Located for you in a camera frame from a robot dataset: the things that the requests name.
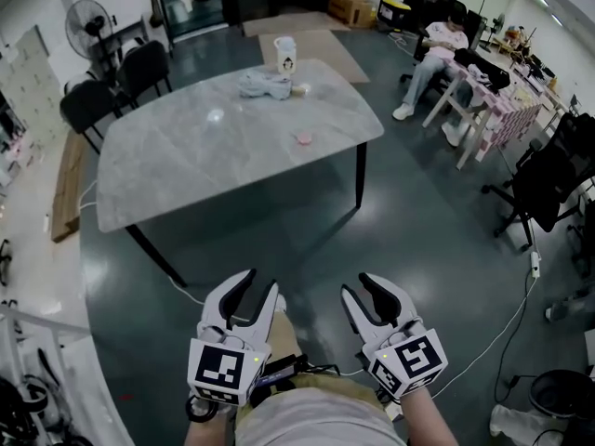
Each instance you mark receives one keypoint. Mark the beige floor mat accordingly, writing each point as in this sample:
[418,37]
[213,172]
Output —
[321,47]
[297,22]

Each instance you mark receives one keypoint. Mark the white metal rack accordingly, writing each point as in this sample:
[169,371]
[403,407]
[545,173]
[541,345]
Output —
[42,365]

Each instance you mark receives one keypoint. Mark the white jug with penguin print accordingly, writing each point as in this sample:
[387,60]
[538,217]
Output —
[285,56]

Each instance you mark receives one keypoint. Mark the cluttered wooden desk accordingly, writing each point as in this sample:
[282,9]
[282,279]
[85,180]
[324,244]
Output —
[530,63]

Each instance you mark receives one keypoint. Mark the person's white shirt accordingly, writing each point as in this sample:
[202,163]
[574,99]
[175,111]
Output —
[316,418]

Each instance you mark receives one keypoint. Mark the stack of cardboard boxes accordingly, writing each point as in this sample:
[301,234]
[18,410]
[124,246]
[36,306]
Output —
[351,3]

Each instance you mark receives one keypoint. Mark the pink checkered table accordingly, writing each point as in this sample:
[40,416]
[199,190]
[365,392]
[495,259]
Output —
[506,114]

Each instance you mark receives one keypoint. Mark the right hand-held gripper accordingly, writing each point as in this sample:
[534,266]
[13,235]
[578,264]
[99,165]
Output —
[409,358]

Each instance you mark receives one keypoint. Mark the black bin with yellow lid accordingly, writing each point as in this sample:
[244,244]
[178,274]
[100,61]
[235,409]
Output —
[394,14]

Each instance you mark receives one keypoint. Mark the black trash bin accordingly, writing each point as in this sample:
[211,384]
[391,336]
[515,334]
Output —
[564,393]

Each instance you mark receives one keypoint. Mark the white plastic bag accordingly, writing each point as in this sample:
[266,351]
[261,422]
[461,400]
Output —
[520,428]

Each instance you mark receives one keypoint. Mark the person's left forearm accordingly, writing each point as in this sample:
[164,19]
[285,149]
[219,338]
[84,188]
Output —
[204,432]

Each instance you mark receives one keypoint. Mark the white power strip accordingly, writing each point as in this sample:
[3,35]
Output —
[535,264]

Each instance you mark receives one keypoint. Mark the black standing fan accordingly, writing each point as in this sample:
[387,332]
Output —
[88,28]

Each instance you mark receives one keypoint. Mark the white locker cabinet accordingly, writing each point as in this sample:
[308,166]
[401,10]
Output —
[28,86]

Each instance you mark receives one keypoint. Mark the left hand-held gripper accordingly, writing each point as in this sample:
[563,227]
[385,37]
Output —
[218,367]

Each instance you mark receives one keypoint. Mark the black waist battery pack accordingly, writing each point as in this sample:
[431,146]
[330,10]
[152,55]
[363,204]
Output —
[281,370]

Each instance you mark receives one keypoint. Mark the crumpled grey cloth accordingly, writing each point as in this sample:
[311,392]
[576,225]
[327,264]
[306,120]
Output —
[267,86]

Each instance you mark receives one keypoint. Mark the small yellowish object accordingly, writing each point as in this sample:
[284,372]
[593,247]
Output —
[300,90]

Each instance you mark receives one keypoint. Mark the black office chair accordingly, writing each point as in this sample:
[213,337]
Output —
[553,179]

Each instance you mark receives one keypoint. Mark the black table leg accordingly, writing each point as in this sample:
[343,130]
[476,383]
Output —
[359,174]
[155,256]

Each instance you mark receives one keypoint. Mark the person's khaki shorts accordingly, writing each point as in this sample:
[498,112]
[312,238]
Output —
[283,342]

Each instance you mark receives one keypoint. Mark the flat cardboard sheet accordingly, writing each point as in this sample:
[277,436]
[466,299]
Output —
[67,193]

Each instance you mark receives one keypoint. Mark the black bag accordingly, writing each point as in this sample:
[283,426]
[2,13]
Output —
[483,69]

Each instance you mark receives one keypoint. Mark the small desk fan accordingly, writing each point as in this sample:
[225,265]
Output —
[498,23]

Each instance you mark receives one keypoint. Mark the pink round tape measure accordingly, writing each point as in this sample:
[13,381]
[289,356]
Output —
[302,138]

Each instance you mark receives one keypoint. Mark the person's white shoe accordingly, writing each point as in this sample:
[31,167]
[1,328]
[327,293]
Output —
[281,303]

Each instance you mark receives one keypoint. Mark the person's right forearm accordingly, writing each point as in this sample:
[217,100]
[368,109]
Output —
[427,421]

